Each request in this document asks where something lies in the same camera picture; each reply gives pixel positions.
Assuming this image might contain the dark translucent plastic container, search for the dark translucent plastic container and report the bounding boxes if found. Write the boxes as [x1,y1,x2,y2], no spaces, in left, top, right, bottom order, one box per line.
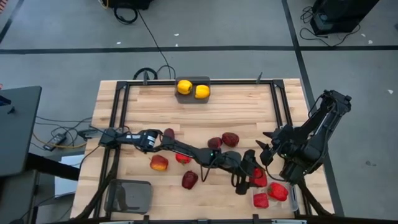
[103,179,154,215]

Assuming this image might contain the black power adapter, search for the black power adapter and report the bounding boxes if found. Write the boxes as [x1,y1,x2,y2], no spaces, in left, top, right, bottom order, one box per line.
[45,133,68,152]

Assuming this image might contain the dark red apple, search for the dark red apple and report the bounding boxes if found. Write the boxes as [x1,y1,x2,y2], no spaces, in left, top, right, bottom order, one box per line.
[221,132,240,148]
[207,137,223,151]
[163,128,176,142]

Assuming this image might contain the black floor cable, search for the black floor cable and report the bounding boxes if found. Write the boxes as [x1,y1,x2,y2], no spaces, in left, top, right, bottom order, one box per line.
[136,9,177,80]

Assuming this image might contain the black equipment box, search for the black equipment box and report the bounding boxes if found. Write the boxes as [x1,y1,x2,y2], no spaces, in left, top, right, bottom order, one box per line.
[107,0,155,11]

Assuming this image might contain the gray desk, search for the gray desk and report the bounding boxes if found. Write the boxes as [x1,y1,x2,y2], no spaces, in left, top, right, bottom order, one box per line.
[0,85,43,179]

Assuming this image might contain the black computer case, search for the black computer case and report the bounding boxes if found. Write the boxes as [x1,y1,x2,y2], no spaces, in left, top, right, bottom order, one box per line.
[310,0,381,36]

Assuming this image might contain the tangled black cables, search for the tangled black cables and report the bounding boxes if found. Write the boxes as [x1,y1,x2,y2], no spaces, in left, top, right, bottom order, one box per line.
[299,5,362,48]

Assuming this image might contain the yellow cable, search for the yellow cable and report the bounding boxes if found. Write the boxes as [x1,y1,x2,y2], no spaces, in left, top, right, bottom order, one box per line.
[32,133,88,150]

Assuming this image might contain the gray tray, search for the gray tray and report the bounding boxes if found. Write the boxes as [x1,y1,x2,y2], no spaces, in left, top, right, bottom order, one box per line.
[174,76,212,105]

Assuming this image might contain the yellow bell pepper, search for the yellow bell pepper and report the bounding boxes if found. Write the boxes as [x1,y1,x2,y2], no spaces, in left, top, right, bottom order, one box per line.
[176,79,193,96]
[194,84,211,100]

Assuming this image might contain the black aluminium table frame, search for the black aluminium table frame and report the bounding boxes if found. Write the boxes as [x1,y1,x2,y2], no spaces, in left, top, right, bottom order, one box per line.
[92,78,313,219]

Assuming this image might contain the dark red bell pepper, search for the dark red bell pepper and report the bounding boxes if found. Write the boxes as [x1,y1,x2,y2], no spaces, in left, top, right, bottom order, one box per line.
[181,170,199,190]

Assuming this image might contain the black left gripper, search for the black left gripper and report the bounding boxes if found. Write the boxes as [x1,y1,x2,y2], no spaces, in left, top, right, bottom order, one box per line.
[217,149,265,196]

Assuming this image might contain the red and yellow apple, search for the red and yellow apple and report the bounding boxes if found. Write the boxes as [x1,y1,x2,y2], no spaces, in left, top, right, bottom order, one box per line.
[149,154,169,172]

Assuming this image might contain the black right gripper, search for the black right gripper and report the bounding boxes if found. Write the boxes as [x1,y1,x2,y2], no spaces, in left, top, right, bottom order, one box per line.
[255,124,302,160]

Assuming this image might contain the coiled black cable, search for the coiled black cable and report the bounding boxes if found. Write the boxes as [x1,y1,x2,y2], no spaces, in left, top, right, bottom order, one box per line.
[112,6,139,26]

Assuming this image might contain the clear plastic container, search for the clear plastic container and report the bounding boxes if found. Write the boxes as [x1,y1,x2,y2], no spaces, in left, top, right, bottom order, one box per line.
[251,182,300,213]

